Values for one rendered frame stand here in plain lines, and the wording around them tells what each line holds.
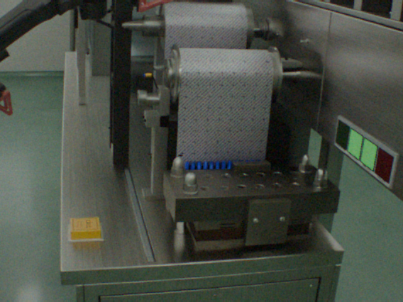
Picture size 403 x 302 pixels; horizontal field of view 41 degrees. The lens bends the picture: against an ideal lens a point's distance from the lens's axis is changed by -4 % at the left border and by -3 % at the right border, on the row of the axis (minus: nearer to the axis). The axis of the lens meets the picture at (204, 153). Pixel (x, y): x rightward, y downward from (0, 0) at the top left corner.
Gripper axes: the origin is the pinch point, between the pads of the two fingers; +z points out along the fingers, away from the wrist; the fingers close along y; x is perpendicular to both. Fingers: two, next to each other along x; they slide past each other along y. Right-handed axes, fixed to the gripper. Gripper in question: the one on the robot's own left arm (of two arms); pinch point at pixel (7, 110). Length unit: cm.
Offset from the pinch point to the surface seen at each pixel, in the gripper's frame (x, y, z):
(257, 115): -46, -65, 14
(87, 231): 4, -63, 12
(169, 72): -34, -55, -5
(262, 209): -29, -84, 21
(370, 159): -46, -104, 11
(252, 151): -41, -65, 22
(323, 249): -35, -92, 37
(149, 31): -43, -30, -7
